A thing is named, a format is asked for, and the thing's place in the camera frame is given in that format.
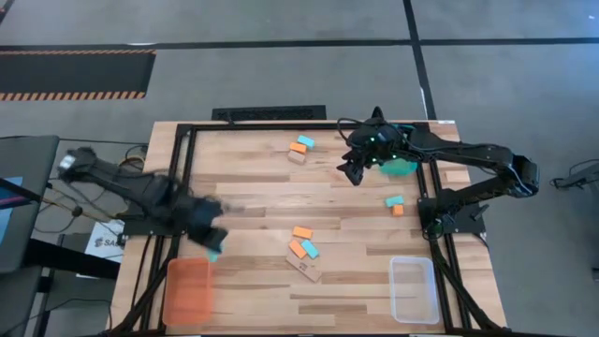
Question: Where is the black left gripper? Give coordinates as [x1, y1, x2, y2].
[180, 194, 230, 255]

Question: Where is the black floor cable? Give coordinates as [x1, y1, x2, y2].
[32, 180, 125, 235]

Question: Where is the black perforated floor grate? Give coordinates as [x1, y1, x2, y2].
[211, 105, 328, 122]

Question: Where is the orange plastic bin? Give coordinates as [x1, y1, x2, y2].
[162, 256, 215, 328]

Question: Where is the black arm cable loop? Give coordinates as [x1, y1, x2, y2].
[336, 116, 375, 141]

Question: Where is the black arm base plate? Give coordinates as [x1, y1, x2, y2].
[417, 189, 488, 235]

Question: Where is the black hazard-striped floor mat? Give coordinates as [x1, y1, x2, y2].
[0, 48, 158, 102]

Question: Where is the dark grey floor stand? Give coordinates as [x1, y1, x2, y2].
[549, 158, 599, 191]

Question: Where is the dark grey side table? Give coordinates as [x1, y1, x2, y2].
[0, 135, 61, 275]

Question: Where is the white printed paper sheet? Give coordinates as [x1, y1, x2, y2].
[83, 219, 126, 264]

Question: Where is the teal plastic bin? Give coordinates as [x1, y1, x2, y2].
[377, 122, 419, 178]

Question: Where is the long printed wooden block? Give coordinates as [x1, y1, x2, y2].
[285, 251, 323, 284]

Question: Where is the clear plastic bin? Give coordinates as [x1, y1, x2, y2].
[388, 255, 442, 326]

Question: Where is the yellow cable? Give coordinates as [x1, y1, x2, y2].
[119, 143, 150, 172]

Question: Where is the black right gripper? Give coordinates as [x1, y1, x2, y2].
[336, 106, 409, 186]

